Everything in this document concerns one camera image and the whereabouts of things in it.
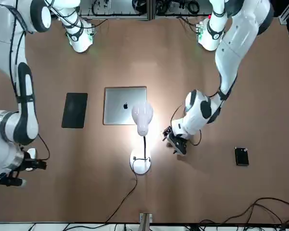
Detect aluminium post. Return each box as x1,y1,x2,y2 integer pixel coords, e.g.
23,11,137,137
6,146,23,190
139,212,153,231

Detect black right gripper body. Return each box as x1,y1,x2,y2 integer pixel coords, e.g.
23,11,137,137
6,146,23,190
21,157,42,172

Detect black lamp cable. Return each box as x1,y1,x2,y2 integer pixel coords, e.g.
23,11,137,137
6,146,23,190
105,155,152,224

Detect aluminium frame rail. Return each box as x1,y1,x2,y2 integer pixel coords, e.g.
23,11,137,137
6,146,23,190
78,0,211,20

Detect black mouse pad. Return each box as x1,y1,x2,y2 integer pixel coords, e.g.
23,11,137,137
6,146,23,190
61,92,89,129

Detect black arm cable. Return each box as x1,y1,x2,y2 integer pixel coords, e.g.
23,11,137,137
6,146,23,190
170,102,239,147
8,0,86,161

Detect small black object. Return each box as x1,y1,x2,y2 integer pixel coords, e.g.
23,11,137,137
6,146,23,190
235,146,250,166

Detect white desk lamp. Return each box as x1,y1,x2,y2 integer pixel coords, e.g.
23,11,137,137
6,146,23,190
129,101,154,175

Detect white side desk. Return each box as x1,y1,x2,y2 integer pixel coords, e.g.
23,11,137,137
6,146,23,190
0,222,289,231

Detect long black cable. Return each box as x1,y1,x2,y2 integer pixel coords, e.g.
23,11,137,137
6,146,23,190
251,203,289,223
199,197,289,224

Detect silver laptop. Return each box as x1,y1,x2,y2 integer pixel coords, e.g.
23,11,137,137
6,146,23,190
103,86,147,126

